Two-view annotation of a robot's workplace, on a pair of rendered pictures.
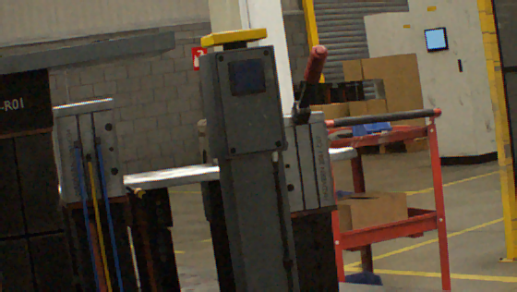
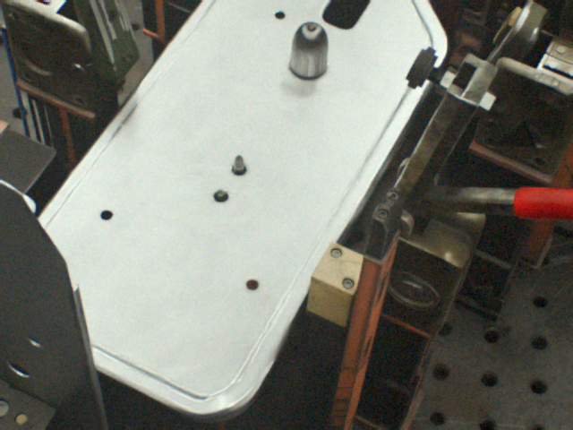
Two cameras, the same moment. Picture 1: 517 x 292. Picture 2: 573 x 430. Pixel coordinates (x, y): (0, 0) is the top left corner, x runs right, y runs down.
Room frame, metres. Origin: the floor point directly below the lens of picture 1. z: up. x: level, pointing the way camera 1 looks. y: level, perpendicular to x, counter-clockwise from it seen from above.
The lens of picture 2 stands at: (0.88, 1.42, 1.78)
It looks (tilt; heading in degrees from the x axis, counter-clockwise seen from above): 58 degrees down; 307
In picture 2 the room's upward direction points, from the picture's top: 5 degrees clockwise
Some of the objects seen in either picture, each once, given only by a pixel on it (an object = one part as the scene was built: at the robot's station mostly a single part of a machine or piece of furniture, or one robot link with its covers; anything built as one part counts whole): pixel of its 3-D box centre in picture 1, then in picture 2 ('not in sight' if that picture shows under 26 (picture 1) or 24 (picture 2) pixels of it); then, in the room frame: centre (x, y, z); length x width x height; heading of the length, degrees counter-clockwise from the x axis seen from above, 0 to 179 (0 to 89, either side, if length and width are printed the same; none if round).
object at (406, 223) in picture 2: not in sight; (393, 219); (1.10, 1.01, 1.06); 0.03 x 0.01 x 0.03; 15
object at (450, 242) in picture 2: not in sight; (403, 325); (1.08, 0.98, 0.88); 0.07 x 0.06 x 0.35; 15
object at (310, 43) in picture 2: not in sight; (309, 51); (1.27, 0.90, 1.02); 0.03 x 0.03 x 0.07
